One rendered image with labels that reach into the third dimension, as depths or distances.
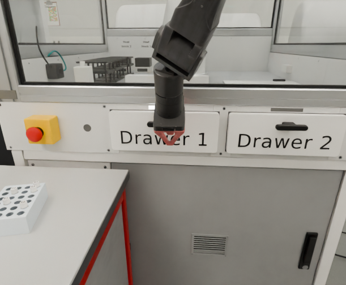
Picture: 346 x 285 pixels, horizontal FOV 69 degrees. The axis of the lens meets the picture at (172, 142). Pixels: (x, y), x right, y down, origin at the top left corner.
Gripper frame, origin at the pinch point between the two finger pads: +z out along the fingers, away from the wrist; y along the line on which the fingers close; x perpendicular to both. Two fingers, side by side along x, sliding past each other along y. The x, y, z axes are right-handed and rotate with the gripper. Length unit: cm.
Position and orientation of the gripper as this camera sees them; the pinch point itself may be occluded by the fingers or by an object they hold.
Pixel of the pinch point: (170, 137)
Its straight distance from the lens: 61.3
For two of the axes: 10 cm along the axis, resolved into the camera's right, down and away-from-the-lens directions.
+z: 0.1, 6.5, 7.6
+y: 0.2, -7.6, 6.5
